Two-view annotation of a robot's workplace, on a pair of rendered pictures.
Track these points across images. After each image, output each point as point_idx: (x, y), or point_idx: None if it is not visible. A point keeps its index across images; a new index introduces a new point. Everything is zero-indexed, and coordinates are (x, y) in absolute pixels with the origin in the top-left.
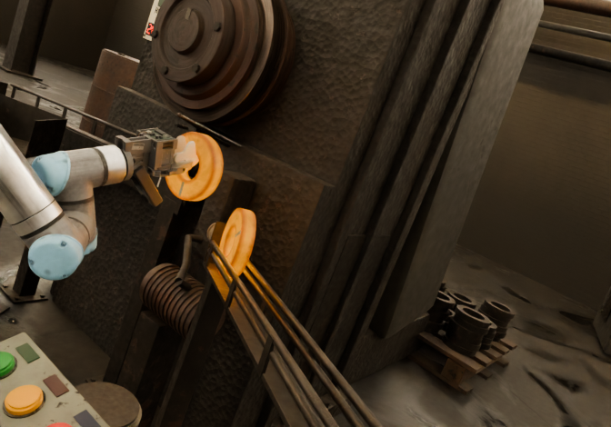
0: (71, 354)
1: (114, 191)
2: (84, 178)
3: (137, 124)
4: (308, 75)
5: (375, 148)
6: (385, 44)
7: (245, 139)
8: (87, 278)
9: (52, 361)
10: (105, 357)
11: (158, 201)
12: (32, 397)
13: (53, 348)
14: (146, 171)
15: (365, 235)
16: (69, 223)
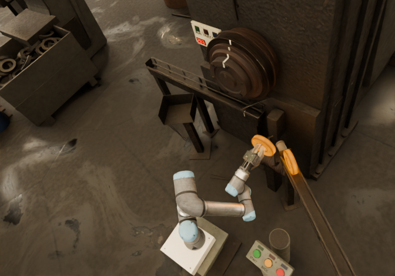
0: (241, 152)
1: None
2: (240, 188)
3: None
4: (289, 68)
5: (334, 88)
6: (324, 61)
7: None
8: (230, 125)
9: (237, 159)
10: (252, 148)
11: (258, 164)
12: (270, 263)
13: (234, 152)
14: (252, 165)
15: (342, 96)
16: (247, 207)
